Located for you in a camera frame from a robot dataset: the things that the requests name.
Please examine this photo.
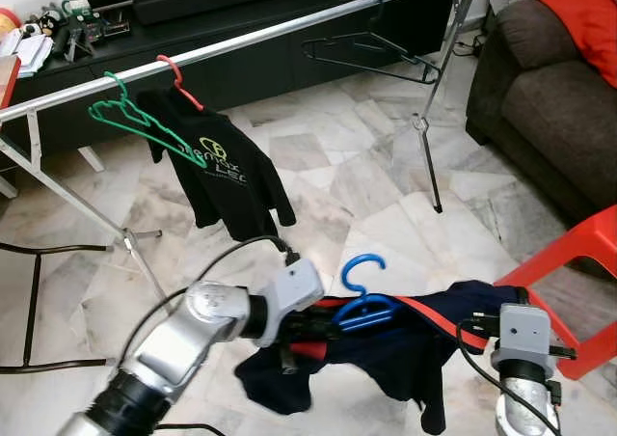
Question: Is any stack of white papers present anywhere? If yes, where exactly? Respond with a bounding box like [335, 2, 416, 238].
[0, 29, 54, 78]

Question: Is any red pillow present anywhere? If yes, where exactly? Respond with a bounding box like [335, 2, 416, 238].
[525, 0, 617, 88]

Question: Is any red plastic chair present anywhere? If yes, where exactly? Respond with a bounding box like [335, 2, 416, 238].
[496, 204, 617, 379]

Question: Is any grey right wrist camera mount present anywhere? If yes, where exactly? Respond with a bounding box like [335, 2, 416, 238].
[496, 304, 577, 371]

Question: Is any black hanger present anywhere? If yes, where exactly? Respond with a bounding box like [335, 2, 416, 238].
[301, 0, 443, 85]

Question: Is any black television cabinet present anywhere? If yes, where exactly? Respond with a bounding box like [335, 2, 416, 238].
[0, 0, 483, 157]

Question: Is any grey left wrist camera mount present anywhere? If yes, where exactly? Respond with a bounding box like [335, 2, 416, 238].
[249, 258, 326, 345]

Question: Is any silver metal clothes rack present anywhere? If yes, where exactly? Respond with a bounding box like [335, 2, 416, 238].
[0, 0, 488, 302]

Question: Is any black shirt with green logo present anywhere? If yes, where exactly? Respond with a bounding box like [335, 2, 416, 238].
[135, 87, 297, 242]

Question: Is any red hanger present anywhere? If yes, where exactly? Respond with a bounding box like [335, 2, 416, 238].
[157, 56, 205, 111]

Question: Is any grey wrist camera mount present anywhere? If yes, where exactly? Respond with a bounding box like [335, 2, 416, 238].
[496, 304, 577, 371]
[249, 258, 326, 345]

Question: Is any brown fabric sofa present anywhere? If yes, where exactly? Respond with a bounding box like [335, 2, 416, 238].
[466, 0, 617, 227]

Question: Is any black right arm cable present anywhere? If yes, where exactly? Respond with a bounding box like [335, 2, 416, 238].
[455, 318, 541, 436]

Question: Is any small black tripod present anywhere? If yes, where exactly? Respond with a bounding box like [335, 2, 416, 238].
[53, 21, 97, 63]

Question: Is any navy garment with red stripe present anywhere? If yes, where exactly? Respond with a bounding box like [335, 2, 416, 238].
[234, 280, 526, 435]

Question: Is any blue plastic hanger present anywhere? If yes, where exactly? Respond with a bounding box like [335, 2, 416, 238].
[333, 253, 404, 333]

